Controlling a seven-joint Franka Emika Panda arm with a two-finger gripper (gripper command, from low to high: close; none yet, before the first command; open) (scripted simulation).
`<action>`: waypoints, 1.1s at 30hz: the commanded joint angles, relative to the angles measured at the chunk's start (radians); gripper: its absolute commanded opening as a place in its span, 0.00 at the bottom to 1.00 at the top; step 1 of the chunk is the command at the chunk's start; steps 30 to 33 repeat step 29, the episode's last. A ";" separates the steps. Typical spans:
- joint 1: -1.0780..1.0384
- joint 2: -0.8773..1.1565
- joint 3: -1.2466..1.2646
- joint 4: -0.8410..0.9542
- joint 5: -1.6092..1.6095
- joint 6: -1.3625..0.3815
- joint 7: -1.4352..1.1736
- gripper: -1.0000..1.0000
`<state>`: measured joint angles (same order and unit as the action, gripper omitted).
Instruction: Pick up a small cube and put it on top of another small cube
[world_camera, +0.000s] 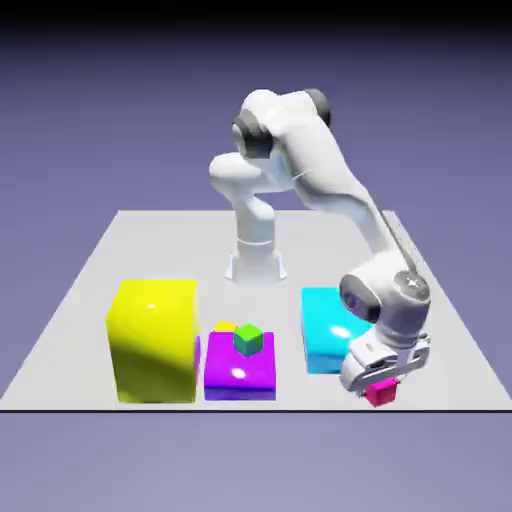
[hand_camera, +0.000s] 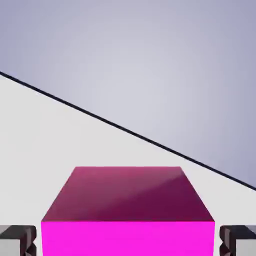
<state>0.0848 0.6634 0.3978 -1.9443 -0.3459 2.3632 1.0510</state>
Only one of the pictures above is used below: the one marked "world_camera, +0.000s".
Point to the small yellow cube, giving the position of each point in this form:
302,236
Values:
224,326

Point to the large yellow box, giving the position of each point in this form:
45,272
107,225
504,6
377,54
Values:
154,340

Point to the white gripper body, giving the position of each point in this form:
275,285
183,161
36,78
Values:
362,370

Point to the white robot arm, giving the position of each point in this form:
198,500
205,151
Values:
320,160

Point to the large cyan box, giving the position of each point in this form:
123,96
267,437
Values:
326,332

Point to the small green cube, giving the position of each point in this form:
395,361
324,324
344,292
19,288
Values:
248,340

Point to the large purple box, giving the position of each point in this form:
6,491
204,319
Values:
240,366

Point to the small pink cube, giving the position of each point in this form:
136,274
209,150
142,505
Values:
382,392

